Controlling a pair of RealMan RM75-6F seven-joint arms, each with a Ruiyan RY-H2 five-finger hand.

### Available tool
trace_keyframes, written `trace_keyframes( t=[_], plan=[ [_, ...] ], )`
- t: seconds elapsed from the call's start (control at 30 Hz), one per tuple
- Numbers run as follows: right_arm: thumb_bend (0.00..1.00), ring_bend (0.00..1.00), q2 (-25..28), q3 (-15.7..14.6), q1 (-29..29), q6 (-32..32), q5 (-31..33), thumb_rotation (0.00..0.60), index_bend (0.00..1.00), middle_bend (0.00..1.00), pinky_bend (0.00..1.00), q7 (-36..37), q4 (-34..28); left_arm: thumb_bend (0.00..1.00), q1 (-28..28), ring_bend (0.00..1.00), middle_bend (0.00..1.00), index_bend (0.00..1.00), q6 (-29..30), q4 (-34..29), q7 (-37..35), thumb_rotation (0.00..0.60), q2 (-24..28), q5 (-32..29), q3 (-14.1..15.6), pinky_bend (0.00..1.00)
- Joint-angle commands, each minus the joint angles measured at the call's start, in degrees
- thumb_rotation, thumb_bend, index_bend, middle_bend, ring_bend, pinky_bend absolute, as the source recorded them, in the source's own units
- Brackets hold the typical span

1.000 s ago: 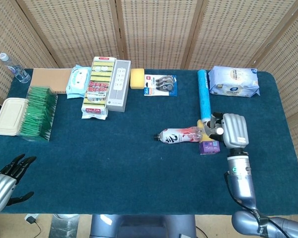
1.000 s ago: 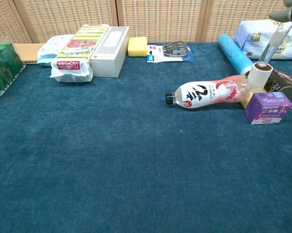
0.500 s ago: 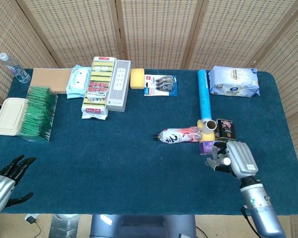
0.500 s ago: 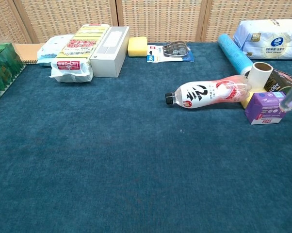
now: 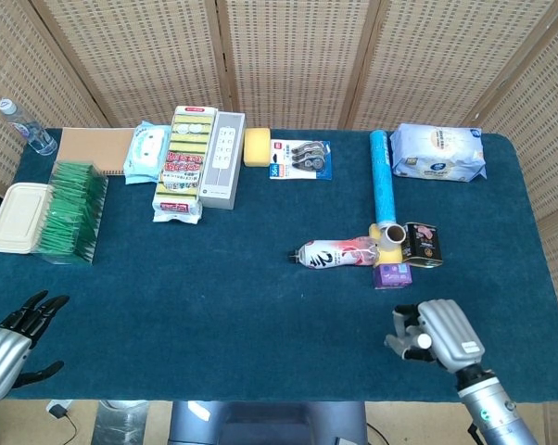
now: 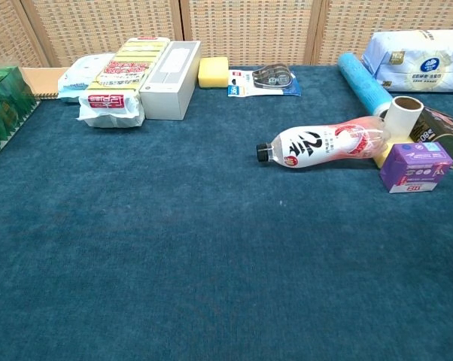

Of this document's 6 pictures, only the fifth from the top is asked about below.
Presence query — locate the blue roll cylinder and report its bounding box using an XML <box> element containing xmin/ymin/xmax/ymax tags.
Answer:
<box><xmin>369</xmin><ymin>129</ymin><xmax>399</xmax><ymax>224</ymax></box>

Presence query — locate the grey metal table leg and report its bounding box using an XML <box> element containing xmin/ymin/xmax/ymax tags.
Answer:
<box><xmin>95</xmin><ymin>400</ymin><xmax>150</xmax><ymax>445</ymax></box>

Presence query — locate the small light blue wipes pack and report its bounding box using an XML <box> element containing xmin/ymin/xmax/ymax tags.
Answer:
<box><xmin>122</xmin><ymin>120</ymin><xmax>172</xmax><ymax>185</ymax></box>

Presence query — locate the beige lidded food container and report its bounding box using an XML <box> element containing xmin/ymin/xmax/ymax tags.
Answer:
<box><xmin>0</xmin><ymin>182</ymin><xmax>54</xmax><ymax>255</ymax></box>

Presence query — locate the plastic bottle white red label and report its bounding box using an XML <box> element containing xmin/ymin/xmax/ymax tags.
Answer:
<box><xmin>287</xmin><ymin>235</ymin><xmax>382</xmax><ymax>272</ymax></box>

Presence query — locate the black gold tin can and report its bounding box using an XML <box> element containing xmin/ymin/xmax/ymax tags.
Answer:
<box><xmin>401</xmin><ymin>222</ymin><xmax>445</xmax><ymax>269</ymax></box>

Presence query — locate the small purple box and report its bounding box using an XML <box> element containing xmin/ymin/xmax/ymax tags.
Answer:
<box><xmin>372</xmin><ymin>262</ymin><xmax>413</xmax><ymax>291</ymax></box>

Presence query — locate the long white power strip box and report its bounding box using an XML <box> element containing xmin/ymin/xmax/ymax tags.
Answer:
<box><xmin>198</xmin><ymin>110</ymin><xmax>247</xmax><ymax>211</ymax></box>

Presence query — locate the correction tape blister pack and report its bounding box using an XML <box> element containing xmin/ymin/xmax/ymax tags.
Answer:
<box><xmin>268</xmin><ymin>138</ymin><xmax>335</xmax><ymax>181</ymax></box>

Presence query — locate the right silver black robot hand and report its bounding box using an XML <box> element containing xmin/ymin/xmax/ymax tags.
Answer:
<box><xmin>383</xmin><ymin>299</ymin><xmax>487</xmax><ymax>372</ymax></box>

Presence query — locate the clear water bottle white cap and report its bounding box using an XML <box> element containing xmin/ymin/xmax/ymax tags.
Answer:
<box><xmin>0</xmin><ymin>97</ymin><xmax>58</xmax><ymax>157</ymax></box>

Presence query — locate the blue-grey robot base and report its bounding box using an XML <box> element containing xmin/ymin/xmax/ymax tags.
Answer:
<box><xmin>169</xmin><ymin>400</ymin><xmax>369</xmax><ymax>445</ymax></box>

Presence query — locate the thick yellow sponge block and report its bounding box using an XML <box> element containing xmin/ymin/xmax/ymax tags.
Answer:
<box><xmin>243</xmin><ymin>128</ymin><xmax>272</xmax><ymax>168</ymax></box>

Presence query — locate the dark teal table mat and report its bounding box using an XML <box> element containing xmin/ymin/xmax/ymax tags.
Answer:
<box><xmin>0</xmin><ymin>128</ymin><xmax>558</xmax><ymax>403</ymax></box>

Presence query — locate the large white blue tissue pack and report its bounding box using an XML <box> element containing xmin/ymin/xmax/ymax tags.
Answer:
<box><xmin>388</xmin><ymin>122</ymin><xmax>488</xmax><ymax>183</ymax></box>

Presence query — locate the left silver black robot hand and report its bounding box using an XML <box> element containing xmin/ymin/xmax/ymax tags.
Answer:
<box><xmin>0</xmin><ymin>290</ymin><xmax>70</xmax><ymax>403</ymax></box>

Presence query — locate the white cardboard tube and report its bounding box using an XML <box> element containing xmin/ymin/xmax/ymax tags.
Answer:
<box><xmin>381</xmin><ymin>224</ymin><xmax>406</xmax><ymax>251</ymax></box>

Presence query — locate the yellow green scouring sponge pack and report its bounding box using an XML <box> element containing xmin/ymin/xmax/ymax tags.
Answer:
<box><xmin>151</xmin><ymin>106</ymin><xmax>219</xmax><ymax>225</ymax></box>

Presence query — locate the clear box of green packets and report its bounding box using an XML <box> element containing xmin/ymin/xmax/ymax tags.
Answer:
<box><xmin>31</xmin><ymin>160</ymin><xmax>109</xmax><ymax>266</ymax></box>

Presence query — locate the brown spiral notebook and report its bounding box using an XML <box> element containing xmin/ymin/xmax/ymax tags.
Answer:
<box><xmin>56</xmin><ymin>128</ymin><xmax>136</xmax><ymax>177</ymax></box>

